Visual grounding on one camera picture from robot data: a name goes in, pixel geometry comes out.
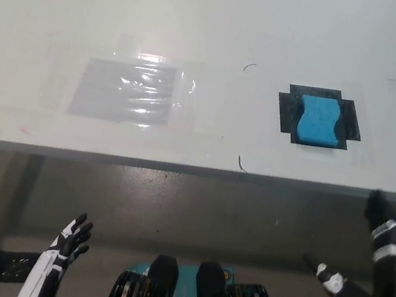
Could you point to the grey patch under clear film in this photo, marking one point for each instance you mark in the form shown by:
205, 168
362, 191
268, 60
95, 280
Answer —
116, 94

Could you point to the black tape patch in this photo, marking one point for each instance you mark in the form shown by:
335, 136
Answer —
287, 110

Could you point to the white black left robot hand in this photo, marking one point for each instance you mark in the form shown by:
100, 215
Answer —
52, 257

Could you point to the grey table leg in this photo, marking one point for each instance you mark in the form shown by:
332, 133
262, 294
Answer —
22, 196

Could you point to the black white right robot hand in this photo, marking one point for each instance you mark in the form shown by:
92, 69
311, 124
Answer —
393, 285

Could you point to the black teal robot torso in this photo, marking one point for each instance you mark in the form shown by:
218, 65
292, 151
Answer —
161, 286

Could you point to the blue wavy sponge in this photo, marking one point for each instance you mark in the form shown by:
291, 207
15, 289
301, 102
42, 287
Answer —
317, 120

